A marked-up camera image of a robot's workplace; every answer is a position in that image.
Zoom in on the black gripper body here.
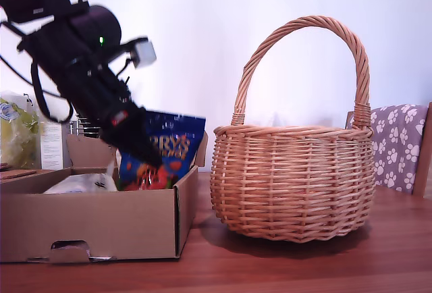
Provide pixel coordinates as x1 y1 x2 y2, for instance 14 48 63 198
60 57 144 138

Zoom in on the blue Terry's orange bag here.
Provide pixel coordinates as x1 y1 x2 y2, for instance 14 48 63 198
116 109 207 192

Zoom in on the white Galaxy bag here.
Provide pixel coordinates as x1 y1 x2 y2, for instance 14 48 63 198
43 161 119 194

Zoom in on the brown cardboard box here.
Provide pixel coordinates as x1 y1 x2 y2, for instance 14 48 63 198
0 130 209 264

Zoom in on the white carton with small print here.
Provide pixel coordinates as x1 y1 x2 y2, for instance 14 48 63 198
40 120 74 171

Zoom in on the yellow green plastic bag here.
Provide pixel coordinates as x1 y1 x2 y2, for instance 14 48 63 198
0 90 43 169

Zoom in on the brown wooden board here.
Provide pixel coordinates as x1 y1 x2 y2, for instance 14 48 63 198
0 169 37 182

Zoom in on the purple paw print cloth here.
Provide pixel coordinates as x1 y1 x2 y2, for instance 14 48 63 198
350 103 429 194

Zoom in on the thick black cable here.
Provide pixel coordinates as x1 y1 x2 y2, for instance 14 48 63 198
30 59 74 124

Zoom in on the thin black cable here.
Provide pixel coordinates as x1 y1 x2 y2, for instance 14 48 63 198
0 55 63 100

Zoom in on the woven wicker basket with handle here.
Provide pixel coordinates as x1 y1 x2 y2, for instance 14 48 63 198
209 15 378 244

